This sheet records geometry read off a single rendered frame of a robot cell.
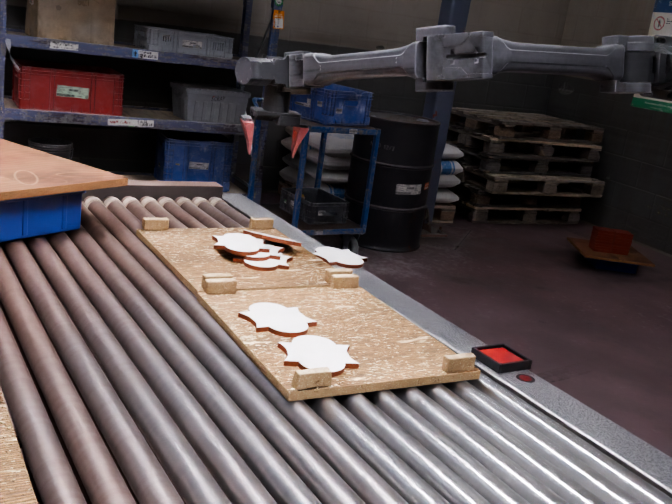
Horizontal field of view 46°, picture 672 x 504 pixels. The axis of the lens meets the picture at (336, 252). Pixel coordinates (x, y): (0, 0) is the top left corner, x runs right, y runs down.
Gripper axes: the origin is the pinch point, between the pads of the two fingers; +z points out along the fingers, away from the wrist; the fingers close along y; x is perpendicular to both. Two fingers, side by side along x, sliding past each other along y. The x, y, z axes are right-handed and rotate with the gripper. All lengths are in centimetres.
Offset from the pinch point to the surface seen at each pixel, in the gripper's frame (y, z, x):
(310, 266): 8.8, 22.0, -12.4
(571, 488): 24, 23, -94
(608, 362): 213, 118, 143
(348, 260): 20.3, 23.2, -3.0
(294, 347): -5, 21, -58
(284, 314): -3.5, 20.7, -43.5
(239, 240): -6.0, 19.0, -5.3
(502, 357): 33, 23, -57
